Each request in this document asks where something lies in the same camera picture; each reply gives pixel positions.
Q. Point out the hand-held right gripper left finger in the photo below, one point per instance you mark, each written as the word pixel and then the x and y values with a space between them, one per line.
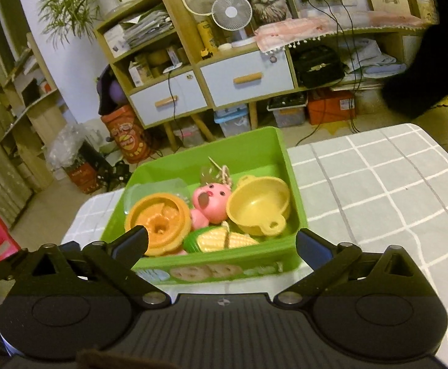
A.
pixel 131 246

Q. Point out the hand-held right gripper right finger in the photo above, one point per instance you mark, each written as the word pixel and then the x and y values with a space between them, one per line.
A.
pixel 313 250

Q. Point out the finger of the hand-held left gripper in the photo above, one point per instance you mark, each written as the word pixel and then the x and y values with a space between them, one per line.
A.
pixel 1 269

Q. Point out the orange round plastic toy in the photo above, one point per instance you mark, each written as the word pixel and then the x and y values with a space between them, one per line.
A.
pixel 151 215

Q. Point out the toy corn piece green husk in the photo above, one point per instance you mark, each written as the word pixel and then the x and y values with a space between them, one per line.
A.
pixel 204 240

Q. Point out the yellow toy pot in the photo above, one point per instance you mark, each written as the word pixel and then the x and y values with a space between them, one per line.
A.
pixel 254 203

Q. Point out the pink toy pig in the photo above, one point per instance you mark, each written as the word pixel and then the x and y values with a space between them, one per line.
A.
pixel 212 200

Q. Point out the green plastic bin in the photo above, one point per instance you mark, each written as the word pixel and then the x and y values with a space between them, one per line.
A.
pixel 247 153

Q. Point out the clear plastic container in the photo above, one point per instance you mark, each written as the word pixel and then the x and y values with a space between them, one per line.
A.
pixel 151 190

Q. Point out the red box on floor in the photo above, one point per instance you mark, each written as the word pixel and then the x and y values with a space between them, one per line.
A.
pixel 79 178

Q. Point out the grey checked tablecloth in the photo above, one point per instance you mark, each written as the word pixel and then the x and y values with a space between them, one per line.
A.
pixel 381 180

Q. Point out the orange printed bucket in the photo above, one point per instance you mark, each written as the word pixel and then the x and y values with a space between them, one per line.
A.
pixel 128 134

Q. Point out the clear plastic bag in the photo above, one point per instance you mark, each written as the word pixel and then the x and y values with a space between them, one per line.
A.
pixel 66 146

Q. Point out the clear storage box dark contents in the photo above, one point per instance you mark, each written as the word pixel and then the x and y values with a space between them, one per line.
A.
pixel 287 111

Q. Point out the orange cardboard box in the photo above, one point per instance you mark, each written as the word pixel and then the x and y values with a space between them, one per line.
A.
pixel 329 107

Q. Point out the blue lidded storage box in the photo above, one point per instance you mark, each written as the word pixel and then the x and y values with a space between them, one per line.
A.
pixel 231 123

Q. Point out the purple plush toy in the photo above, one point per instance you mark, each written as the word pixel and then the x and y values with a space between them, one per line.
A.
pixel 112 92

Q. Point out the open wooden shelf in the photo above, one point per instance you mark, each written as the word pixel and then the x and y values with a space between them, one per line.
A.
pixel 28 103

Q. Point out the black bag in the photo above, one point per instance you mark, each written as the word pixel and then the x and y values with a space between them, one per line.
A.
pixel 316 67

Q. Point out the pile of papers and cloths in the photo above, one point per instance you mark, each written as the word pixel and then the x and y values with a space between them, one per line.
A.
pixel 370 61

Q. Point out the white cardboard box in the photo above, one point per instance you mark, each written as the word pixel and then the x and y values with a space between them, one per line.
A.
pixel 115 42

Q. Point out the stack of grey papers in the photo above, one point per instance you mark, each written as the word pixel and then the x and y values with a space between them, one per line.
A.
pixel 149 29

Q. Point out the yellow bottle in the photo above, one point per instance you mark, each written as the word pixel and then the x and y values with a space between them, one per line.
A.
pixel 207 38

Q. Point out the pink tasselled cloth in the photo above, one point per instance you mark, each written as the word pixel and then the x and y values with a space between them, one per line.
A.
pixel 324 27

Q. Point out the low wooden cabinet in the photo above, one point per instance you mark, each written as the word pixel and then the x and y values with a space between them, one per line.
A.
pixel 393 40

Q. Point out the tall wooden shelf cabinet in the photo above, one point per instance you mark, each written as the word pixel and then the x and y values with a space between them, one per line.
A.
pixel 183 27

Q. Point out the potted green plant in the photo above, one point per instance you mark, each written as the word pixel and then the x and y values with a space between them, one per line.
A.
pixel 74 4

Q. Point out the small white desk fan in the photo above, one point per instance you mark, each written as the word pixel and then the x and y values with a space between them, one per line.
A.
pixel 231 12

